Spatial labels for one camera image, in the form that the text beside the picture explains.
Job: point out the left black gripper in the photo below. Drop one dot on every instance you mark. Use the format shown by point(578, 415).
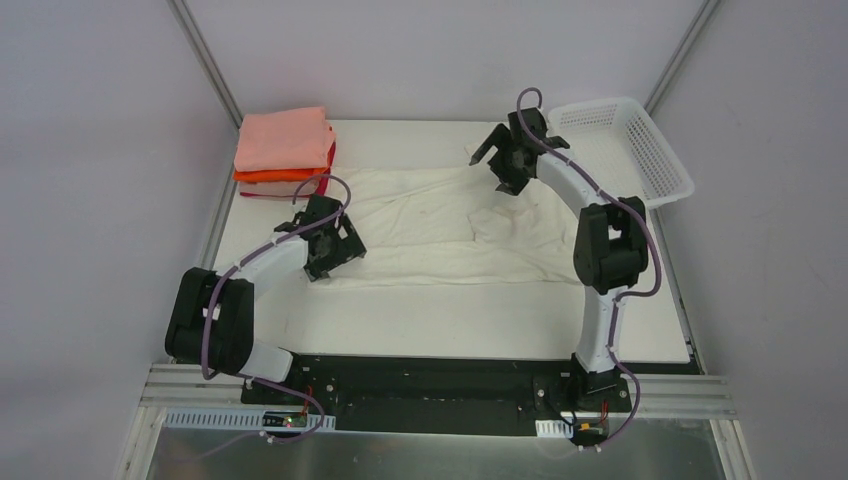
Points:
point(337, 245)

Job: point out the white plastic basket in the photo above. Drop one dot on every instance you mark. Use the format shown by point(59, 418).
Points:
point(620, 146)

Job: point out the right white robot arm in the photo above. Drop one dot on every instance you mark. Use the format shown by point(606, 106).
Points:
point(611, 250)

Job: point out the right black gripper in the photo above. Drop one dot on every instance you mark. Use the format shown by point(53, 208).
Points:
point(501, 162)

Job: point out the right white cable duct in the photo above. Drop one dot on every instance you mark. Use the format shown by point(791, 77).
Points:
point(557, 429)

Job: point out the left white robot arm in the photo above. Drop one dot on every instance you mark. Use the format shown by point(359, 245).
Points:
point(212, 322)

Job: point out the white t shirt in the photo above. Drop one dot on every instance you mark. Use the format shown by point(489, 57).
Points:
point(450, 226)

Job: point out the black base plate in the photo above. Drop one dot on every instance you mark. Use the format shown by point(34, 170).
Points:
point(444, 395)

